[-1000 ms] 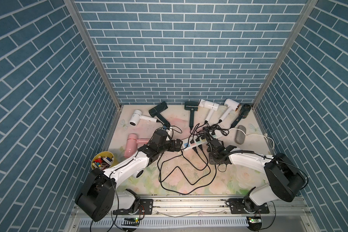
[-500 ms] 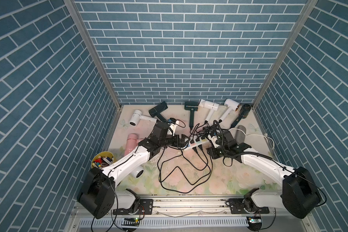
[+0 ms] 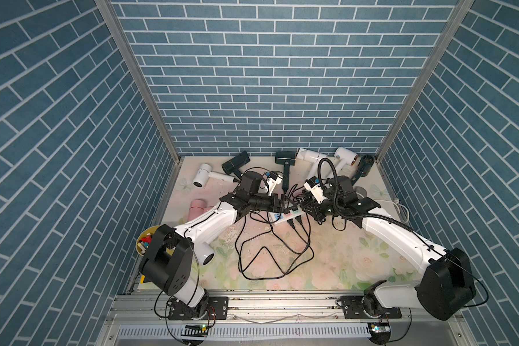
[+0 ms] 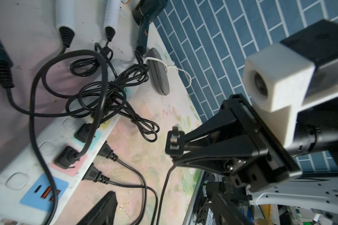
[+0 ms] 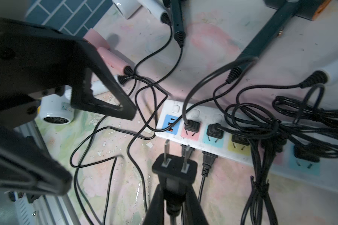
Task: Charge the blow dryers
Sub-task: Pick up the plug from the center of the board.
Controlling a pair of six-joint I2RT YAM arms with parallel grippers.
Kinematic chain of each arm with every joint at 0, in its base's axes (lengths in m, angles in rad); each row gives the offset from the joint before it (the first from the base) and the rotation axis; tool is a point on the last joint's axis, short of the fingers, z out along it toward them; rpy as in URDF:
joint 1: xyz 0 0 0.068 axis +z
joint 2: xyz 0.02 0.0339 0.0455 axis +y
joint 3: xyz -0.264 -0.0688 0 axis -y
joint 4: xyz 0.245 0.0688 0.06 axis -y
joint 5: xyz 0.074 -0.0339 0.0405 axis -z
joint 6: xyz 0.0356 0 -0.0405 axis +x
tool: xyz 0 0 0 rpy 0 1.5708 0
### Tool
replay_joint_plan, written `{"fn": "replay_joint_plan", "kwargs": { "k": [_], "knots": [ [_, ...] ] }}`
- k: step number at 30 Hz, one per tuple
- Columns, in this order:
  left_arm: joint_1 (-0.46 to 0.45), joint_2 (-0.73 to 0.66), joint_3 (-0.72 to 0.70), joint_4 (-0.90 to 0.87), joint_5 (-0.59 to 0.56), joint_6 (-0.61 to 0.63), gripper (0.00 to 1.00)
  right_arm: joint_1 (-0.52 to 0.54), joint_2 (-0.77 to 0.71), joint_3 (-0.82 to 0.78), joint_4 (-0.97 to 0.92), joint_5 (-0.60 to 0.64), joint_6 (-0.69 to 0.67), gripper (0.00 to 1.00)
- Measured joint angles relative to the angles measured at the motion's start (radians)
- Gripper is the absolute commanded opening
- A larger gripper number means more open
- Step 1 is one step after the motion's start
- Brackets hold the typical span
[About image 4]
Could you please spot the grey oval pad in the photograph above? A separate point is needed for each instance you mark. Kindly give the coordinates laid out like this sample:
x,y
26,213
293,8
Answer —
x,y
158,73

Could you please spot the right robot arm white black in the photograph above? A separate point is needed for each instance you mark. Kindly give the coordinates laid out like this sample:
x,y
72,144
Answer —
x,y
307,139

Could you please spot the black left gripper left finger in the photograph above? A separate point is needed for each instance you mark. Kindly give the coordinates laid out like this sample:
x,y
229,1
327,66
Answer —
x,y
103,213

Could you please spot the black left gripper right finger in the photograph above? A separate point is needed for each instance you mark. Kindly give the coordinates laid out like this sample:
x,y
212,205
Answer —
x,y
226,213

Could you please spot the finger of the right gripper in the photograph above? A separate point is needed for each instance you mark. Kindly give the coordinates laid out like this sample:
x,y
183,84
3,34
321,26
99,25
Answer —
x,y
223,118
225,157

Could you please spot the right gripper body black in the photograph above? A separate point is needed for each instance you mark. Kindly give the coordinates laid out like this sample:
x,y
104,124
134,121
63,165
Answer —
x,y
259,160

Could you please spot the white boxy hair dryer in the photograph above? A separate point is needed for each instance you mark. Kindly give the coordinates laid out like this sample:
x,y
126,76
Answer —
x,y
65,20

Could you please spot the dark teal round hair dryer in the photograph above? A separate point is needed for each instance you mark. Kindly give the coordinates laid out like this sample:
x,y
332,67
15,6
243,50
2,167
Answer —
x,y
144,13

